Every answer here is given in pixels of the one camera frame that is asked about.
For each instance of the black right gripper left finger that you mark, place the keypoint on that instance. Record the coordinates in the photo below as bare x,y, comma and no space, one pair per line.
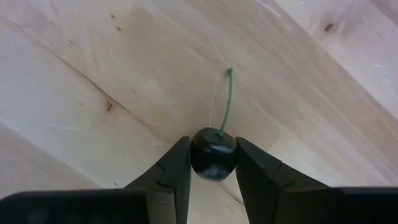
172,174

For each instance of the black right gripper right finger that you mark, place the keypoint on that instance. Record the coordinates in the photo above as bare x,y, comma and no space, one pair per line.
258,177

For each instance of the dark red toy cherry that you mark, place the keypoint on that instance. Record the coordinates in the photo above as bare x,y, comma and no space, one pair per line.
213,155

